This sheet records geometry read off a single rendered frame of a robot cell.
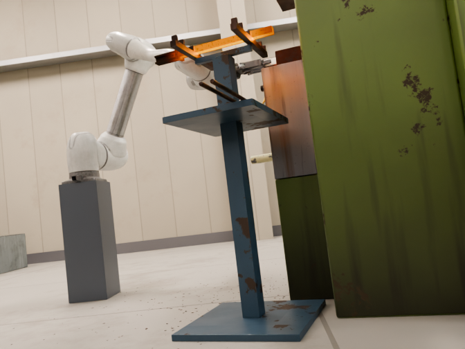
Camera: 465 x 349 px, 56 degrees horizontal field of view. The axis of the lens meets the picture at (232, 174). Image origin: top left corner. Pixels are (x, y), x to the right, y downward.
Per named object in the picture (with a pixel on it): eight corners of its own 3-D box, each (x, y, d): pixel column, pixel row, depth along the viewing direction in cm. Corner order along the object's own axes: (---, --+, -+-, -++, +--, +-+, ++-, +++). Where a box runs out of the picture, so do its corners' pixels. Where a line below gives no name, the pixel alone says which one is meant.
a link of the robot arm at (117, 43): (130, 32, 218) (147, 40, 230) (104, 23, 225) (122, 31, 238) (122, 57, 220) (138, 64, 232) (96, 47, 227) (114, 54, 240)
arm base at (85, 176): (57, 184, 220) (55, 173, 220) (75, 185, 242) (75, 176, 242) (91, 179, 218) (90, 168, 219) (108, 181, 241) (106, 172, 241)
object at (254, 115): (162, 123, 136) (162, 117, 136) (215, 136, 173) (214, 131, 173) (252, 104, 125) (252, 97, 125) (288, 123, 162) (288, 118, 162)
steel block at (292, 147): (274, 179, 170) (260, 68, 174) (293, 181, 206) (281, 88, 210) (430, 158, 153) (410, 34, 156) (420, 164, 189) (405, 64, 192)
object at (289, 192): (290, 301, 167) (275, 179, 170) (306, 281, 203) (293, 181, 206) (450, 293, 149) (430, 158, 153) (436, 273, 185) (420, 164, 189)
